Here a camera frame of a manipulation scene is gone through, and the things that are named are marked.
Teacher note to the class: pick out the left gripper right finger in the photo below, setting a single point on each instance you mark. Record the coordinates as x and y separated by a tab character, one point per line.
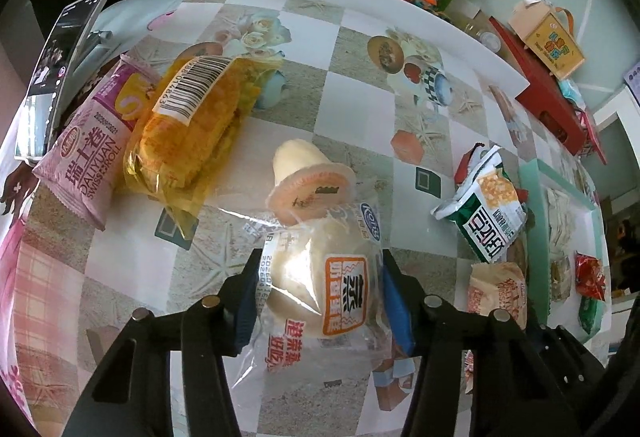
527	381

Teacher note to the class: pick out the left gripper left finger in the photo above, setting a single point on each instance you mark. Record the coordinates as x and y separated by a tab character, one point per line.
129	393

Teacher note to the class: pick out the green snack packet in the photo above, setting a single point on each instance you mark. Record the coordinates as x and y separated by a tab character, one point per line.
590	314

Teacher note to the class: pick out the orange bread packet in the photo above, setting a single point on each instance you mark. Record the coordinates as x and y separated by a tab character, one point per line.
498	286

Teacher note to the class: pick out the red snack packet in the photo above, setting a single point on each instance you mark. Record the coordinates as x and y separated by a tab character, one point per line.
590	279

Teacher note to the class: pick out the white calligraphy snack packet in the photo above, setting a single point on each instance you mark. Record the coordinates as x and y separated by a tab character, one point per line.
561	222

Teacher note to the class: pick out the green white cracker packet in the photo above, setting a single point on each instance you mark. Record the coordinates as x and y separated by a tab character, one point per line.
485	207

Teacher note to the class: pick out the steamed bun clear packet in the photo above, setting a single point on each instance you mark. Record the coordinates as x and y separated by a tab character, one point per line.
319	300

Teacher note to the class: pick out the pink swiss roll packet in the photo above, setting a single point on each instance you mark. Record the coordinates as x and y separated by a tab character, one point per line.
84	164

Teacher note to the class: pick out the yellow cake clear packet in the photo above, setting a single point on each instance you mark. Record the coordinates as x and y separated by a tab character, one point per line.
185	135

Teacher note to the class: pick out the round cracker clear packet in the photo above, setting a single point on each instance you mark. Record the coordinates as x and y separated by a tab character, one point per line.
561	279

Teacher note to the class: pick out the red milk biscuit packet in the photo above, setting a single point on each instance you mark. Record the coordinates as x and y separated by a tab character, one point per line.
468	162

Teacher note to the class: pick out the teal shallow tray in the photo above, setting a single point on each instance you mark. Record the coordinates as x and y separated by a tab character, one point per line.
536	177

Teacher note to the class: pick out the red patterned pouch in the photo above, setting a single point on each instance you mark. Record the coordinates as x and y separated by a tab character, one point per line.
592	144

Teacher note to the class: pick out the large red gift box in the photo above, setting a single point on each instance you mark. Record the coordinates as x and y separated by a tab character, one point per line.
542	97

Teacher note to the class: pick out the blue wipes packet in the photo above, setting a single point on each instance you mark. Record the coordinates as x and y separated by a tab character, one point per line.
570	91

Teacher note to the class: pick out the purple perforated board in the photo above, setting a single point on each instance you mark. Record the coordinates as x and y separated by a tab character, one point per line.
632	80

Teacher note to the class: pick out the yellow wooden carry box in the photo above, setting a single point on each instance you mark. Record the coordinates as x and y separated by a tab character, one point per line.
548	32

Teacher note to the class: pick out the smartphone on stand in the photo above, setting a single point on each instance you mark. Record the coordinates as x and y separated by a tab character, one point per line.
69	41

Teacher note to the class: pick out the white foam board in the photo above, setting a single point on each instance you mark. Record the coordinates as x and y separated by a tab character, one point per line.
412	19

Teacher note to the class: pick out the white shelf frame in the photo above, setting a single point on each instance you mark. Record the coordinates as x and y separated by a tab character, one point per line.
623	107

